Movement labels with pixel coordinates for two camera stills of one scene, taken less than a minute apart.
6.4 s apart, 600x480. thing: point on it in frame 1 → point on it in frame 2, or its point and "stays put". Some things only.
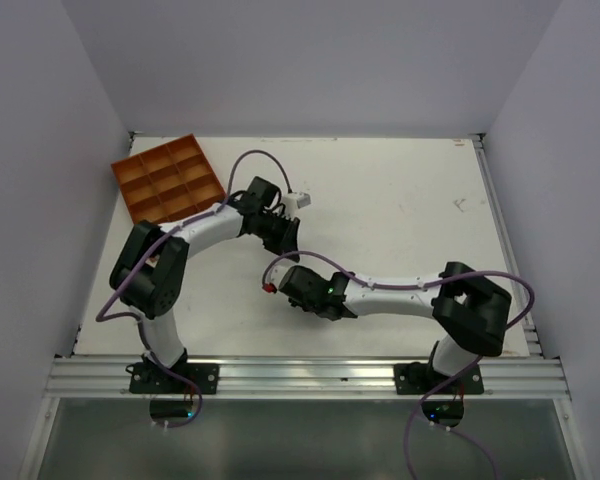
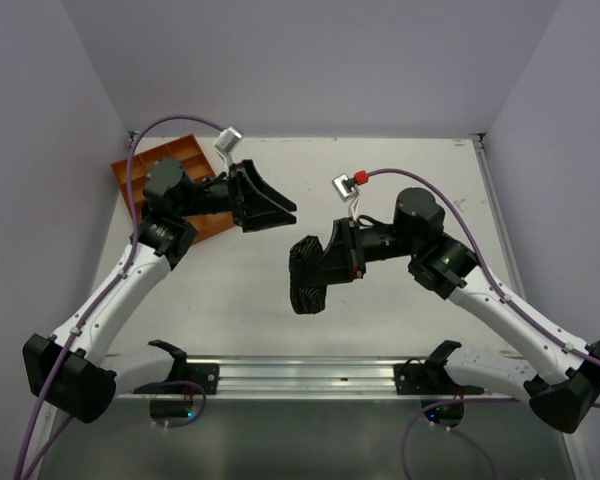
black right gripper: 293,302 → 343,257
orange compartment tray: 168,182 stays put
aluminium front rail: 306,378 stays put
